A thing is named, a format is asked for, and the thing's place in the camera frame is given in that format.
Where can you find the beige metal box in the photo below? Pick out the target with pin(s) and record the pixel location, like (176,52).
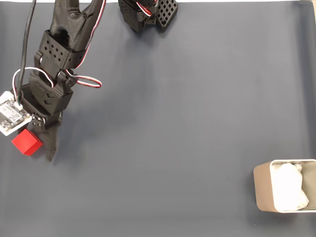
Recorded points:
(263,187)

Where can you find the red cube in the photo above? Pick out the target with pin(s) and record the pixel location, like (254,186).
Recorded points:
(26,142)

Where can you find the camera board on white mount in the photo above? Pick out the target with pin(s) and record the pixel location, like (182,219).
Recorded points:
(11,116)

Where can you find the dark grey table mat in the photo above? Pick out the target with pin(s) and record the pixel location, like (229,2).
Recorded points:
(158,148)

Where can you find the white crumpled paper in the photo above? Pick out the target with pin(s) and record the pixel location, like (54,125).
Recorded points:
(287,187)

